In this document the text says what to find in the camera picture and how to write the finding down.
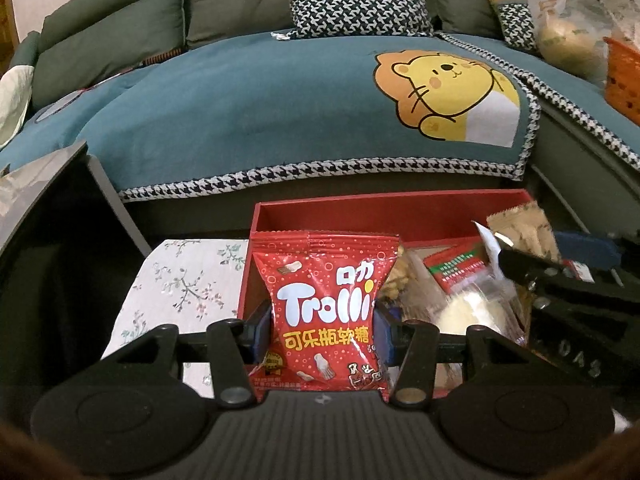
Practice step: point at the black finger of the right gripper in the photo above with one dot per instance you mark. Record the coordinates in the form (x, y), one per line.
(548, 279)
(593, 251)

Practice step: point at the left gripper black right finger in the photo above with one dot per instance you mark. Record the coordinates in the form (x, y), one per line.
(412, 347)

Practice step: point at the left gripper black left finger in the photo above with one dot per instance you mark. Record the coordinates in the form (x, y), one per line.
(233, 345)

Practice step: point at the gold foil snack packet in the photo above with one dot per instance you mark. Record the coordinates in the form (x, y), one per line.
(528, 229)

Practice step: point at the round white cake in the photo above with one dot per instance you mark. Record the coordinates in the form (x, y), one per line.
(487, 302)

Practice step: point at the red green snack sachet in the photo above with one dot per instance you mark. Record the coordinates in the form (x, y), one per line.
(456, 267)

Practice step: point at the clear bag of yellow crackers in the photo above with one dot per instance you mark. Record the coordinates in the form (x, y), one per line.
(410, 292)

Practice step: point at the red Trolli gummy bag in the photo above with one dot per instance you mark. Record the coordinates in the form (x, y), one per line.
(322, 288)

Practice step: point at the white gluten strip snack bag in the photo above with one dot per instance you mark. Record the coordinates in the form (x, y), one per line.
(492, 249)

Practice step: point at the floral tablecloth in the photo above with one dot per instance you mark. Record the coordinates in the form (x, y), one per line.
(188, 283)

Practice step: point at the red cardboard box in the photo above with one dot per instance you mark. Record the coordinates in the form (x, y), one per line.
(419, 219)

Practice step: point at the orange plastic basket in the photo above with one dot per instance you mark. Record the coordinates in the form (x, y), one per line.
(622, 87)

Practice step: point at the dark side table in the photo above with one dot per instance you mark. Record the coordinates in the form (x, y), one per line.
(69, 253)

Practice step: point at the clear plastic bag with food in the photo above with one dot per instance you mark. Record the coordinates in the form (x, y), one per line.
(570, 34)

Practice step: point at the teal sofa cover with lion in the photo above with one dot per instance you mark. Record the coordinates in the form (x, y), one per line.
(255, 110)

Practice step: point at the dark green sofa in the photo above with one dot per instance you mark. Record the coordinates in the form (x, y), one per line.
(83, 43)

